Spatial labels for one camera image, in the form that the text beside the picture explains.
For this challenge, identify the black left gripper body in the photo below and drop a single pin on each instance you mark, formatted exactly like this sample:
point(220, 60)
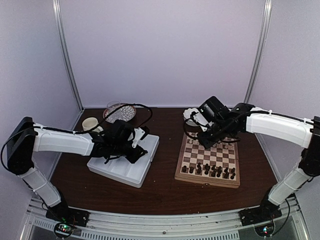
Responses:
point(119, 149)

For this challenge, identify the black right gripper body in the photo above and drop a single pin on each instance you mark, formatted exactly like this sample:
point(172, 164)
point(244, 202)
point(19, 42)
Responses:
point(218, 132)

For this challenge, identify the white plastic compartment tray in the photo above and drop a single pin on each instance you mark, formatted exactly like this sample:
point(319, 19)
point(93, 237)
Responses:
point(121, 170)

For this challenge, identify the dark chess piece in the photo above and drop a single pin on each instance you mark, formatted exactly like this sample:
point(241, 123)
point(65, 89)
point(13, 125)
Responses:
point(207, 169)

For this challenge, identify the dark knight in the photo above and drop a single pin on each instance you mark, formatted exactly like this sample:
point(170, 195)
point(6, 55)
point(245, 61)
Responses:
point(226, 175)
point(191, 170)

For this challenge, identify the dark rook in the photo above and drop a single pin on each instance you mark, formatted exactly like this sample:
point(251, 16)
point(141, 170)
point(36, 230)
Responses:
point(233, 176)
point(184, 169)

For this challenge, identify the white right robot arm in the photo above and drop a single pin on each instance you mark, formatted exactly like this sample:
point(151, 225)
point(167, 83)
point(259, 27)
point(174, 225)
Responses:
point(292, 144)

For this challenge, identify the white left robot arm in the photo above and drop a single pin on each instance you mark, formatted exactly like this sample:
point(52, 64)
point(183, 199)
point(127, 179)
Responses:
point(120, 140)

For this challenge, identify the patterned ceramic plate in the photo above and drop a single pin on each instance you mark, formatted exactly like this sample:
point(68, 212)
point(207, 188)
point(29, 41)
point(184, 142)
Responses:
point(127, 114)

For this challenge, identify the cream ribbed mug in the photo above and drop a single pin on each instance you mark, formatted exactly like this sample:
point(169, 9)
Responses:
point(89, 123)

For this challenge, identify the wooden chessboard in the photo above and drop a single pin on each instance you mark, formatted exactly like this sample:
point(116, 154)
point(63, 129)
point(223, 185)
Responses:
point(192, 154)

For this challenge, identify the white scalloped bowl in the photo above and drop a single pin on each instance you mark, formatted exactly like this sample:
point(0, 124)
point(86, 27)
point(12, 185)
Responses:
point(186, 116)

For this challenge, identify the clear drinking glass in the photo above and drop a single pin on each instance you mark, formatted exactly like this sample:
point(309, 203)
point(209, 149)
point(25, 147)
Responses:
point(112, 106)

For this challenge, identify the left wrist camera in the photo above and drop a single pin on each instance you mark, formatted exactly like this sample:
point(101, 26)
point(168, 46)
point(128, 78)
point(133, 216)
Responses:
point(138, 134)

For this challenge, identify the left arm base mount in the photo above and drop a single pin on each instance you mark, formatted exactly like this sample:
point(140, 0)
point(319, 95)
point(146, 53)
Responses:
point(65, 214)

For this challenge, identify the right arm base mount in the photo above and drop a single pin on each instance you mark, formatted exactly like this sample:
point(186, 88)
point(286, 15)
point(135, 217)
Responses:
point(266, 211)

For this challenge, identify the aluminium front rail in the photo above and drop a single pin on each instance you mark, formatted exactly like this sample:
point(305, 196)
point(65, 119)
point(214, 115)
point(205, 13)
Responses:
point(224, 225)

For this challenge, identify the right aluminium frame post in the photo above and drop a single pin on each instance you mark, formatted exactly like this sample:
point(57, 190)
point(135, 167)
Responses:
point(263, 35)

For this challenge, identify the aluminium frame post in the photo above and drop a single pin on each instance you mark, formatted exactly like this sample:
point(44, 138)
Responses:
point(263, 35)
point(65, 53)

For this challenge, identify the left aluminium frame post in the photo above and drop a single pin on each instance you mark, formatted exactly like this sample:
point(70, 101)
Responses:
point(65, 53)

